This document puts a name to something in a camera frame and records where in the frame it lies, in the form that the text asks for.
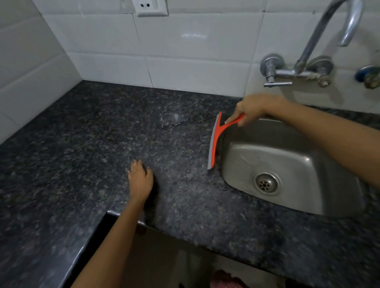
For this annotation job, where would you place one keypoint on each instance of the person's left hand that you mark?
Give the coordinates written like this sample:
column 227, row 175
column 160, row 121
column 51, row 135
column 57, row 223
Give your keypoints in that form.
column 140, row 182

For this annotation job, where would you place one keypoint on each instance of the person's right hand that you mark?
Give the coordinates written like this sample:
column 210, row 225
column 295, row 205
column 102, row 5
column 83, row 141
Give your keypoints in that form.
column 252, row 107

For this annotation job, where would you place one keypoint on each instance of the person's left thumb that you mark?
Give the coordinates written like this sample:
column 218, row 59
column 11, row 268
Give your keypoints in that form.
column 149, row 173

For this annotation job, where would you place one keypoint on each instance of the orange squeegee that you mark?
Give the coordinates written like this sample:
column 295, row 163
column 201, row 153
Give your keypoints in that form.
column 218, row 135

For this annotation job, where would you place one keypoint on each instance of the person's left forearm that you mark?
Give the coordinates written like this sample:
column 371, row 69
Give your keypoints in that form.
column 111, row 249

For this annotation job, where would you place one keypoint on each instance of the person's right forearm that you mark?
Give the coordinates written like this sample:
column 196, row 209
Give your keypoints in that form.
column 332, row 136

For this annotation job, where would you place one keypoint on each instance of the sink drain strainer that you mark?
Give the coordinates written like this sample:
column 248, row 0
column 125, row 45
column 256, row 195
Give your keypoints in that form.
column 266, row 182

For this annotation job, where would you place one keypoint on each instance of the stainless steel sink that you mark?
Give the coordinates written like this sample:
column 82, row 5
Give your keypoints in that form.
column 285, row 169

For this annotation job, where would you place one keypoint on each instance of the white wall socket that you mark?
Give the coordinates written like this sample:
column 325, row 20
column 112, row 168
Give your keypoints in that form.
column 150, row 7

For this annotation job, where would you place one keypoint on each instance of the chrome wall faucet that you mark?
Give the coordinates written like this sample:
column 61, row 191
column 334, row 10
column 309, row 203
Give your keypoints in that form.
column 311, row 44

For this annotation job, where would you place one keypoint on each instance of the blue wall tap valve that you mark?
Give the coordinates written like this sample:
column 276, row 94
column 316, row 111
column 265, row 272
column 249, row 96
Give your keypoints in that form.
column 368, row 76

